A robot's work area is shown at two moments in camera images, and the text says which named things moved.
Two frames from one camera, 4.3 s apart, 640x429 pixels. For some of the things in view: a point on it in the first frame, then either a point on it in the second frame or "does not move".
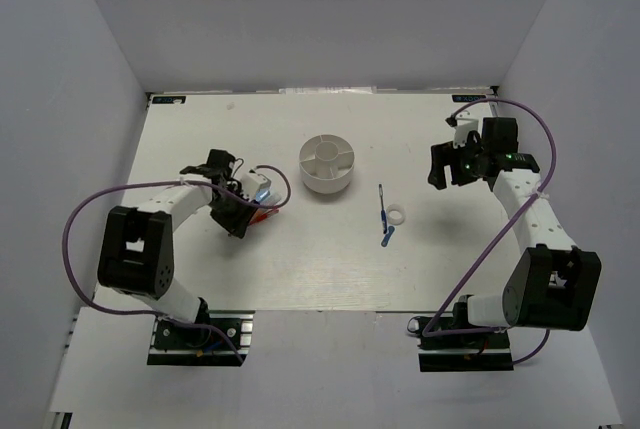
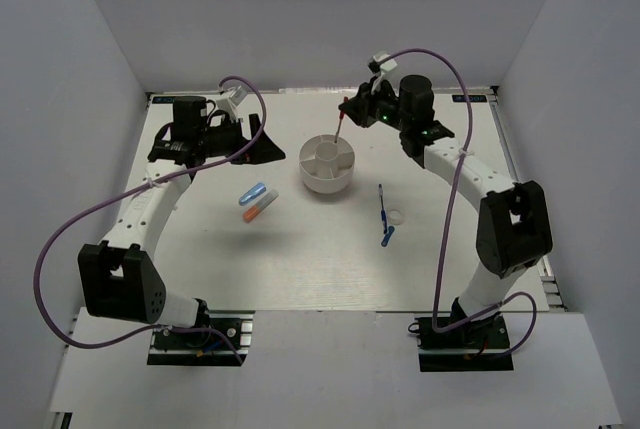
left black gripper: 237,224 → 260,151
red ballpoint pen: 263,216 → 341,117
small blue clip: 387,236 does not move
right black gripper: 447,155 → 359,109
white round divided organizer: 326,163 does not move
